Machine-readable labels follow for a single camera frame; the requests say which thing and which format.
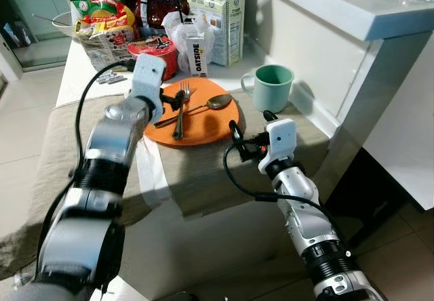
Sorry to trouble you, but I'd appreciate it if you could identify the metal fork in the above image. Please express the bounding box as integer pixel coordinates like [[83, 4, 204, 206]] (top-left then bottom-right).
[[172, 81, 193, 141]]

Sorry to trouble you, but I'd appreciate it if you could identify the orange round plate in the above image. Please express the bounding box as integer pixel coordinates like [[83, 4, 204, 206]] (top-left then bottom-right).
[[143, 77, 241, 147]]

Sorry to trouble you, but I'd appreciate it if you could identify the metal spoon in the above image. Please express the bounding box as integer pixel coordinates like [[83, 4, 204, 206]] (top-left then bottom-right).
[[154, 94, 234, 129]]

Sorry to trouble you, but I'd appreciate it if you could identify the small Oatside drink carton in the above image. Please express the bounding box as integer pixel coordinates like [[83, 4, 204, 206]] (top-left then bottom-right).
[[184, 26, 210, 79]]

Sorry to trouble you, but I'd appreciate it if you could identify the red instant noodle cup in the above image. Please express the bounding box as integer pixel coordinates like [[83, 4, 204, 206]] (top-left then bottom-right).
[[127, 35, 179, 82]]

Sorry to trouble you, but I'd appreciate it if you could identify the green ceramic mug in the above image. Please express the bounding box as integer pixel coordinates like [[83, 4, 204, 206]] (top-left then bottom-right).
[[240, 64, 296, 114]]

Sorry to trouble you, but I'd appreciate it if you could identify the white plastic bag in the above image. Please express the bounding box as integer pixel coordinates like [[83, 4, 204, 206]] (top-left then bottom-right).
[[162, 10, 217, 73]]

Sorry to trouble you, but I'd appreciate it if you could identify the dark red snack bag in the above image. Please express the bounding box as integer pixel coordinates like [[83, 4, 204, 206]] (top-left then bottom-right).
[[128, 0, 191, 36]]

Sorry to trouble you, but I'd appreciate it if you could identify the green yellow snack bag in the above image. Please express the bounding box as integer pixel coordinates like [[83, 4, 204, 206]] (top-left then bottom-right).
[[69, 0, 140, 70]]

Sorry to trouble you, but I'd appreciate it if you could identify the white bowl with utensil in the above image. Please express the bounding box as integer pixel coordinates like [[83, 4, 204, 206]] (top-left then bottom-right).
[[32, 12, 77, 39]]

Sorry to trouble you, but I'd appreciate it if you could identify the white raised counter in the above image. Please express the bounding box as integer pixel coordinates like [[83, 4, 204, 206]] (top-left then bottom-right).
[[242, 0, 434, 211]]

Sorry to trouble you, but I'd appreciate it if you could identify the glass door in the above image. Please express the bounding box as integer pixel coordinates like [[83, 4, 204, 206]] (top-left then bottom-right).
[[0, 0, 74, 70]]

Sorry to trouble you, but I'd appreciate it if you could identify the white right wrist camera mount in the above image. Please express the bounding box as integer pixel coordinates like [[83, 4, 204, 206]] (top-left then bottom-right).
[[259, 118, 298, 174]]

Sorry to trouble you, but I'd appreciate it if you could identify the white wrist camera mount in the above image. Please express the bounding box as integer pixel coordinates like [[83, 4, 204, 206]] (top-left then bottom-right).
[[259, 118, 298, 174], [128, 53, 167, 104]]

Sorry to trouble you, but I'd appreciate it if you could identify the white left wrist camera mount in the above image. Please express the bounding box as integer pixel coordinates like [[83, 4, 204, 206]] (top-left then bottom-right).
[[128, 53, 167, 104]]

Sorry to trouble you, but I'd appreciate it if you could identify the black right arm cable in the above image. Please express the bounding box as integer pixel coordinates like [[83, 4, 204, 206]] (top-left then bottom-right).
[[223, 121, 340, 237]]

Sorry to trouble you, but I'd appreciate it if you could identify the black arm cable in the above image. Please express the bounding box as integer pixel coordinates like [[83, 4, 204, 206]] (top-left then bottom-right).
[[223, 121, 340, 237], [37, 59, 138, 261]]

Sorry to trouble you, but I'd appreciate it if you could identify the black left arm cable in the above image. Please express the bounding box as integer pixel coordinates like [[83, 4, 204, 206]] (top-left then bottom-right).
[[37, 59, 138, 261]]

